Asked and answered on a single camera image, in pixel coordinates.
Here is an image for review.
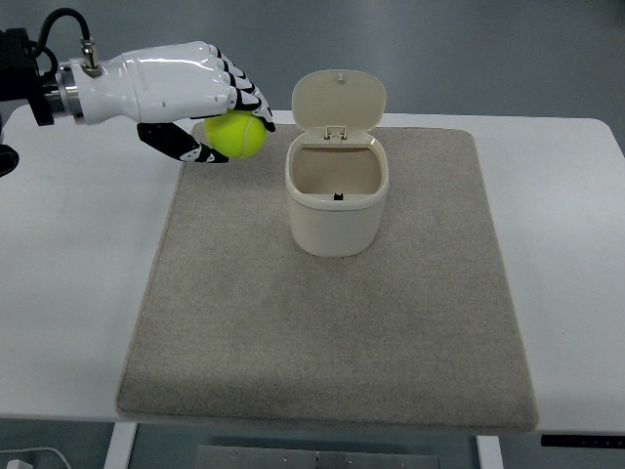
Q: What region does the grey metal base plate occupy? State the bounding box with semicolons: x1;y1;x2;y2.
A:
194;446;440;469

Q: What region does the beige bin with open lid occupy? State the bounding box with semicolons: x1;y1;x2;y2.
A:
285;69;390;257

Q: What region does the white table leg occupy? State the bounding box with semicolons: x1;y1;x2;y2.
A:
104;423;138;469
476;436;504;469

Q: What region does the black table control panel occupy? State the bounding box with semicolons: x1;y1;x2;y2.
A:
540;434;625;449

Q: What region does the yellow tennis ball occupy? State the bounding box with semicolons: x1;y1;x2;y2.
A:
203;110;267;159

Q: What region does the white power adapter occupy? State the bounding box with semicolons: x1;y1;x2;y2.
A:
6;459;30;469

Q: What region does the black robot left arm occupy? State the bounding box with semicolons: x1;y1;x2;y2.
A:
1;7;103;126

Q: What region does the white left table leg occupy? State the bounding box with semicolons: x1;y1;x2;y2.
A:
104;423;138;469

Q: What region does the white cable on floor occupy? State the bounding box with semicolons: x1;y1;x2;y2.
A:
0;446;72;469

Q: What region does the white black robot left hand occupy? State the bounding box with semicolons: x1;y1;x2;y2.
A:
45;41;275;164

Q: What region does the white right table leg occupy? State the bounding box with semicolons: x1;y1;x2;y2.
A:
476;436;504;469

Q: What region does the beige felt mat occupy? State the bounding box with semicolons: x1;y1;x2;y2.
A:
116;125;538;434

